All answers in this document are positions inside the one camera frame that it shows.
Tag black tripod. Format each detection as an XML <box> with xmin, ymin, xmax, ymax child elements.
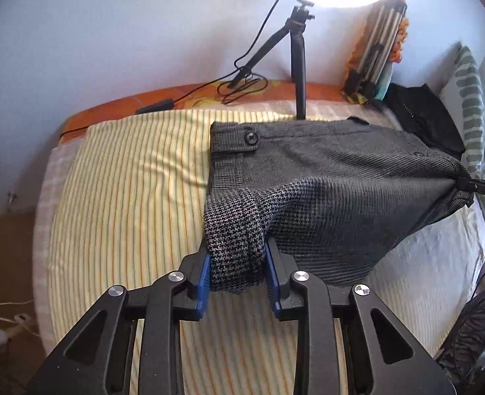
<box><xmin>228</xmin><ymin>0</ymin><xmax>316</xmax><ymax>121</ymax></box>

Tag black cloth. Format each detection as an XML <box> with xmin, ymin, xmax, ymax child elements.
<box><xmin>384</xmin><ymin>83</ymin><xmax>467</xmax><ymax>160</ymax></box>

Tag green patterned pillow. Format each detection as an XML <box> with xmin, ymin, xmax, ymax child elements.
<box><xmin>439</xmin><ymin>42</ymin><xmax>485</xmax><ymax>187</ymax></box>

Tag patterned grey clothing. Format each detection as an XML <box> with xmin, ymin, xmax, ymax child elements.
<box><xmin>433</xmin><ymin>288</ymin><xmax>485</xmax><ymax>383</ymax></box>

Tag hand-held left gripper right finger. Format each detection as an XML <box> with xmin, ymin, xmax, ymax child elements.
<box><xmin>264</xmin><ymin>237</ymin><xmax>457</xmax><ymax>395</ymax></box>

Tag white checkered blanket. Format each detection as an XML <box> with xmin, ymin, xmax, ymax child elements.
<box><xmin>32</xmin><ymin>144</ymin><xmax>89</xmax><ymax>355</ymax></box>

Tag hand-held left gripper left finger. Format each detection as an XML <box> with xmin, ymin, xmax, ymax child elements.
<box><xmin>27</xmin><ymin>242</ymin><xmax>213</xmax><ymax>395</ymax></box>

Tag orange bed cover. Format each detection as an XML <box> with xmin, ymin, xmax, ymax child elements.
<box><xmin>58</xmin><ymin>81</ymin><xmax>350</xmax><ymax>145</ymax></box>

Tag yellow striped bed sheet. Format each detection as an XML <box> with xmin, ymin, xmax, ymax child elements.
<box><xmin>47</xmin><ymin>107</ymin><xmax>395</xmax><ymax>395</ymax></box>

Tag black cable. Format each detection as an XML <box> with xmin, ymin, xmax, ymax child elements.
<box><xmin>60</xmin><ymin>0</ymin><xmax>286</xmax><ymax>141</ymax></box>

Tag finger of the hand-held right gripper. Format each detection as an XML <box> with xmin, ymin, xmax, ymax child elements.
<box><xmin>455</xmin><ymin>176</ymin><xmax>485</xmax><ymax>201</ymax></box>

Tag grey houndstooth pants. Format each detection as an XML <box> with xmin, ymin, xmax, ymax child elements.
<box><xmin>203</xmin><ymin>116</ymin><xmax>476</xmax><ymax>295</ymax></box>

